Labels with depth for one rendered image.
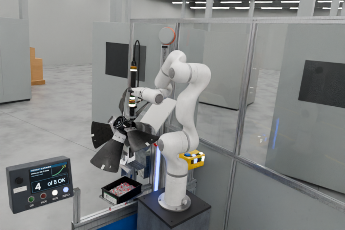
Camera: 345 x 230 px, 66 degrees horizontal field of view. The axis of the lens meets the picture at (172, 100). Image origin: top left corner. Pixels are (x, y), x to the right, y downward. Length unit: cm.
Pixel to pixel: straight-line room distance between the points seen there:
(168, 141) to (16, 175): 70
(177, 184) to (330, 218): 97
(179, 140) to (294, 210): 101
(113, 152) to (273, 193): 117
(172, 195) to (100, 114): 365
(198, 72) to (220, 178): 129
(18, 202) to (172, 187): 73
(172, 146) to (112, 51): 341
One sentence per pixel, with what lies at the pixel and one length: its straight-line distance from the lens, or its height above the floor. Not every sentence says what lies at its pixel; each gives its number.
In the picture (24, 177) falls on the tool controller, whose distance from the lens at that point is 139.
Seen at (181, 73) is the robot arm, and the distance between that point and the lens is 127.
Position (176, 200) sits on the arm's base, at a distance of 158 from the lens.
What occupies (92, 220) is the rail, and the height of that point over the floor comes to 85.
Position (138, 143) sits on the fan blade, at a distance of 184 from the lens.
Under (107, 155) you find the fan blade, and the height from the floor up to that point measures 101.
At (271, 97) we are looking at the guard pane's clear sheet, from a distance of 198.
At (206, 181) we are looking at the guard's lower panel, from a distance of 254.
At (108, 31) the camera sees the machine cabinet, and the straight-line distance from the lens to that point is 473.
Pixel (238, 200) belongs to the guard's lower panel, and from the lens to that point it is 235.
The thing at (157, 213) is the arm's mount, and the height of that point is 95.
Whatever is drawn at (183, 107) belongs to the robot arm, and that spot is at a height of 153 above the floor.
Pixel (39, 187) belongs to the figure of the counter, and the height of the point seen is 116.
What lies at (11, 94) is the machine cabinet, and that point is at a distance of 771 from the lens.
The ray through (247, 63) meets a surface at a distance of 207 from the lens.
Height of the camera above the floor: 186
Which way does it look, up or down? 13 degrees down
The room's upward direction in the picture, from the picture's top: 5 degrees clockwise
